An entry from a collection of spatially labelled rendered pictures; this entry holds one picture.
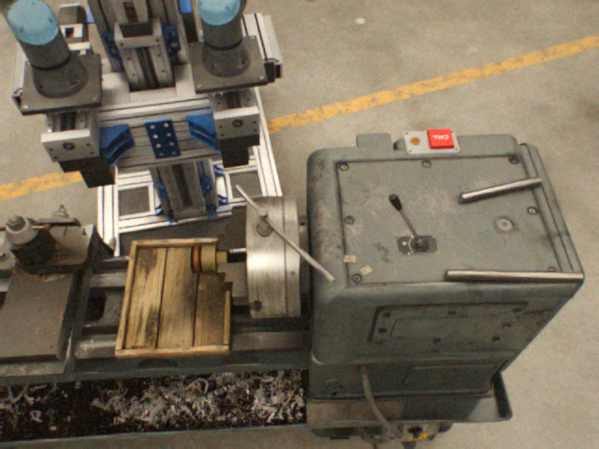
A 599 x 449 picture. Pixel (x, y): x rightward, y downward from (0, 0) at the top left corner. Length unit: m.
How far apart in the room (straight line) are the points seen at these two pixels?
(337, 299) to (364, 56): 2.65
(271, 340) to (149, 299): 0.37
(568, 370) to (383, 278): 1.60
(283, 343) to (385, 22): 2.81
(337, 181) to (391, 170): 0.14
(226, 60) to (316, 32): 2.16
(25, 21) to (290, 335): 1.09
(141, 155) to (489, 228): 1.20
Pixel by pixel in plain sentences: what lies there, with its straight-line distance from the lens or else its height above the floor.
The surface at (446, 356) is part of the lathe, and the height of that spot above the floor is 0.86.
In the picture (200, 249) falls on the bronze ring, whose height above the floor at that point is 1.11.
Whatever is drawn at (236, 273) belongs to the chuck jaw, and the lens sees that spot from 1.39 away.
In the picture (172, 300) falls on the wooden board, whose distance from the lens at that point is 1.64.
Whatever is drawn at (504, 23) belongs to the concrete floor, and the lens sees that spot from 4.14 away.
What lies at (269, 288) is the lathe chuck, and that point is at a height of 1.16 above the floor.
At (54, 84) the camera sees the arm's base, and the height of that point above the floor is 1.21.
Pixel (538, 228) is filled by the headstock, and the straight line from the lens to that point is 1.39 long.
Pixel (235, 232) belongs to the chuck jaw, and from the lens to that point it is 1.40.
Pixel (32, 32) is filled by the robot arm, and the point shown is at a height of 1.37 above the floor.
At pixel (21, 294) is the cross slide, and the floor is 0.97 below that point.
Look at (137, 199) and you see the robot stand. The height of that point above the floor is 0.21.
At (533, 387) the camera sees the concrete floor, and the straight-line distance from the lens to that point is 2.62.
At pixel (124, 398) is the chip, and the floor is 0.54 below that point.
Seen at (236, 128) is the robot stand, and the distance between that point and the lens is 1.75.
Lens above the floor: 2.32
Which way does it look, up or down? 56 degrees down
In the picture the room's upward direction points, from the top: straight up
